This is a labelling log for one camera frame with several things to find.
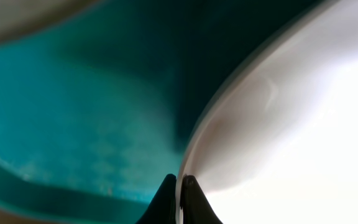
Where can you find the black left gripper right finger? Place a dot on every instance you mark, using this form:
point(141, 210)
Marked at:
point(194, 204)

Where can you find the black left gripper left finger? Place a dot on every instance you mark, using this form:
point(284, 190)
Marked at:
point(162, 208)

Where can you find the pink round plate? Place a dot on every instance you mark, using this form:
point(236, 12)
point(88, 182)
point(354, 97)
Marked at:
point(279, 140)

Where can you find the teal plastic tray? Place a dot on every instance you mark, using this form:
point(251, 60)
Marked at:
point(97, 110)

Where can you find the grey bowl of rice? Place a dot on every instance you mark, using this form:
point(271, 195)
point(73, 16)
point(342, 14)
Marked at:
point(23, 17)

